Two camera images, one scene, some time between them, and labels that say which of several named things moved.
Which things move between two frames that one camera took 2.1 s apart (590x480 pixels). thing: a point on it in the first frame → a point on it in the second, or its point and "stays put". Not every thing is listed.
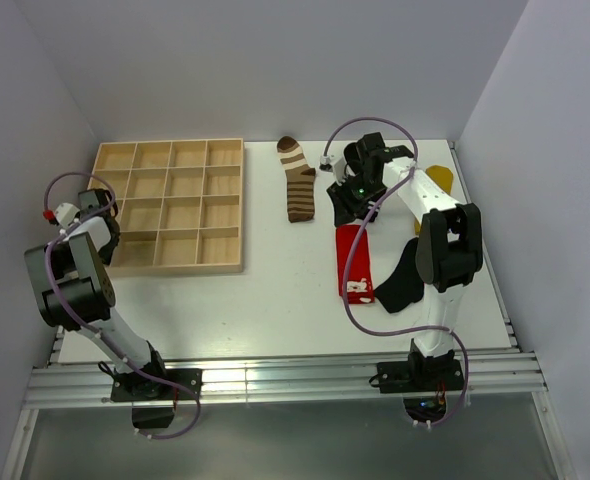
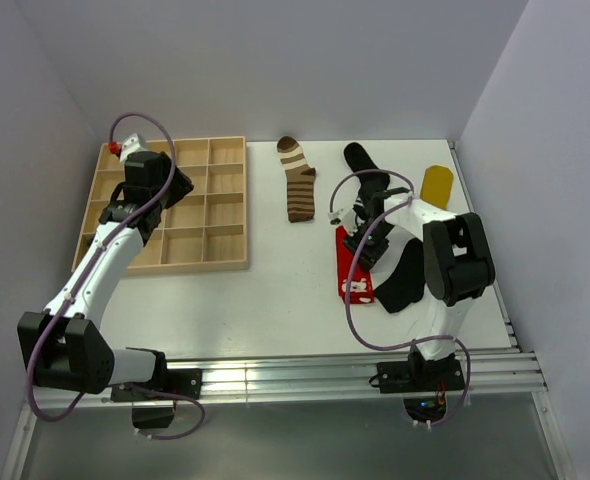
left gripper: x=105 y=254 → x=181 y=187
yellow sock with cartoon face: x=441 y=175 stays put
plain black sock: x=404 y=285 stays put
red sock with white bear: x=353 y=250 stays put
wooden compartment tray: x=180 y=204 stays put
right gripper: x=340 y=194 → x=368 y=256
